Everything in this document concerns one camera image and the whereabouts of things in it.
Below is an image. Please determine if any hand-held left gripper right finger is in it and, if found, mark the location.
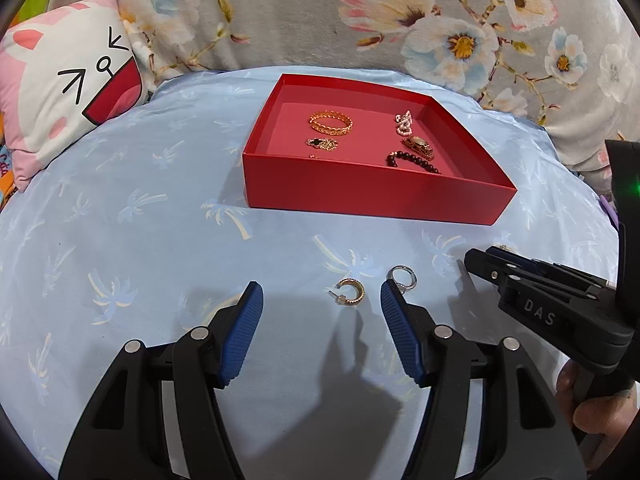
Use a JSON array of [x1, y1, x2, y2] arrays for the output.
[[380, 279, 586, 480]]

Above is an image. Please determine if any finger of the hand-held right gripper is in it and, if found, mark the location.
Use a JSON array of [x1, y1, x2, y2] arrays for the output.
[[487, 245, 601, 291], [463, 248, 539, 294]]

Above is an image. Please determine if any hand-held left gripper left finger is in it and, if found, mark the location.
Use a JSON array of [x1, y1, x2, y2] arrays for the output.
[[59, 281, 265, 480]]

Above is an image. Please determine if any silver ring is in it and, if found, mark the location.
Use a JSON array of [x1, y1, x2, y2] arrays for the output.
[[386, 264, 419, 292]]

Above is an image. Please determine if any black bead bracelet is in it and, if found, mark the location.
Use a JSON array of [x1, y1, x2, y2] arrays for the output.
[[385, 149, 445, 176]]

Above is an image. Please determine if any red cardboard box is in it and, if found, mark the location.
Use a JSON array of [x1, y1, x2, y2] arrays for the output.
[[242, 73, 518, 226]]

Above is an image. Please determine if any gold braided bangle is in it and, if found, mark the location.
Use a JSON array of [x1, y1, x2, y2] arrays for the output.
[[307, 111, 354, 136]]

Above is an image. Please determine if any thin gold chain bracelet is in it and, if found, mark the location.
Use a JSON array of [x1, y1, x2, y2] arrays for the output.
[[305, 136, 341, 154]]

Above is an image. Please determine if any person's right hand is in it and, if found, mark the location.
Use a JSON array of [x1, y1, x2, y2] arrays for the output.
[[555, 362, 640, 462]]

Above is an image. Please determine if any purple plastic object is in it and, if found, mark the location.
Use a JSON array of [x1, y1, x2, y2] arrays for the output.
[[599, 192, 619, 226]]

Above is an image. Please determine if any blue palm print sheet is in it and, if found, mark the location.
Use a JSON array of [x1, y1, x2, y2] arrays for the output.
[[0, 64, 622, 480]]

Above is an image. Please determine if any colourful cartoon blanket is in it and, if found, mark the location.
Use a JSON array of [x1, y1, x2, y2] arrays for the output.
[[0, 0, 69, 211]]

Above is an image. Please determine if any cat face pillow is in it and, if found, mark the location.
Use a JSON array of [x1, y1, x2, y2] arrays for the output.
[[0, 0, 149, 192]]

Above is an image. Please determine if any floral grey cushion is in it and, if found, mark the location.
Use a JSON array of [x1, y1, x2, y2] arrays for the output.
[[47, 0, 640, 192]]

